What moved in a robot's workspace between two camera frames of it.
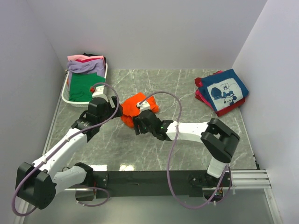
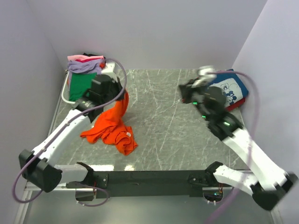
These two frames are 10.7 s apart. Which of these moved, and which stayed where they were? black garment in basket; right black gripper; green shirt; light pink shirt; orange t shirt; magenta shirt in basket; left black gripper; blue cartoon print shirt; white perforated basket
Moved: orange t shirt; right black gripper; left black gripper
Stayed: green shirt; white perforated basket; magenta shirt in basket; blue cartoon print shirt; light pink shirt; black garment in basket
